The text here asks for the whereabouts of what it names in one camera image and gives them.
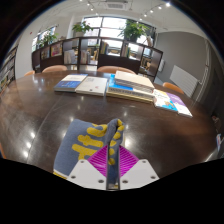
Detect purple booklet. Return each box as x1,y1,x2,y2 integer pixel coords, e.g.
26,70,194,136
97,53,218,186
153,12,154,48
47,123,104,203
166,92,194,119

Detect wall bookshelf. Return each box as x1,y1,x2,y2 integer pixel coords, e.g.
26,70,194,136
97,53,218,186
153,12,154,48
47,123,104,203
0,46,18,96

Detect teal picture booklet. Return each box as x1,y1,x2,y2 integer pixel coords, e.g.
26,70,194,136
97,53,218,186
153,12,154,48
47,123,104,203
152,88,179,113

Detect ceiling lights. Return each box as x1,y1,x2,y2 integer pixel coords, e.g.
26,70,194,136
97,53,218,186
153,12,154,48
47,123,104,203
78,0,172,21

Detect small white wall radiator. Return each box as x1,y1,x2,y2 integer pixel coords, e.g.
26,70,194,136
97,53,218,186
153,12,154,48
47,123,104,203
158,59,166,73

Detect thick beige book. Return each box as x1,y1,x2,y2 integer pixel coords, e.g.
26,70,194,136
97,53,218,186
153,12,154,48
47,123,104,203
114,70,156,94

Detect dark blue book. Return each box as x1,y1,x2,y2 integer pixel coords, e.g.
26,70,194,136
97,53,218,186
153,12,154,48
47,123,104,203
53,73,89,93

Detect dark open shelf unit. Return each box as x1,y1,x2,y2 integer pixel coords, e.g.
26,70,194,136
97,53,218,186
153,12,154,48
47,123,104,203
31,36,164,83

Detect thick blue book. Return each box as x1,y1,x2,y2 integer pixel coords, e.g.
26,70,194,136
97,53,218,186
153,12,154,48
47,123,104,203
105,73,155,104

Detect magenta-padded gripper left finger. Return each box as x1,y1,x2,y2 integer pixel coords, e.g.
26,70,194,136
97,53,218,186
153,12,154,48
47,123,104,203
66,144,110,191

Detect small potted plant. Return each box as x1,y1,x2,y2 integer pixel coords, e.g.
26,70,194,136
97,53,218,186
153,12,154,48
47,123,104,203
71,21,94,38

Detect grey towel with yellow letters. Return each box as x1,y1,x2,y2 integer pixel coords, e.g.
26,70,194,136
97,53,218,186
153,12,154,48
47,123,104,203
52,118,126,191

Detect orange chairs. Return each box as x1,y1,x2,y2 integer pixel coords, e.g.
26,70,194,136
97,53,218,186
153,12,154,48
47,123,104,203
0,64,185,160

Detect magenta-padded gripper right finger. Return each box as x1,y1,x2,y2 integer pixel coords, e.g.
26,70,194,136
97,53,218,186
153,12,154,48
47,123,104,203
118,144,160,191

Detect bushy potted plant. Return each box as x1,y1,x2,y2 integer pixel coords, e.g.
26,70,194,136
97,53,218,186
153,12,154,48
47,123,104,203
38,30,59,48

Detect ceiling air conditioner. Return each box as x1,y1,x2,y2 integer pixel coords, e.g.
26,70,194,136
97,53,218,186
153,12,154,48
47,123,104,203
103,0,129,10

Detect large potted plant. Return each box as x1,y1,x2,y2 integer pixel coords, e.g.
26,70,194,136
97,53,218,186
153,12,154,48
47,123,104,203
118,19,151,43

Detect white book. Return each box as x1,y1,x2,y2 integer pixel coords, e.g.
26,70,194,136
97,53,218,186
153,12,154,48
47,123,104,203
75,76,109,97

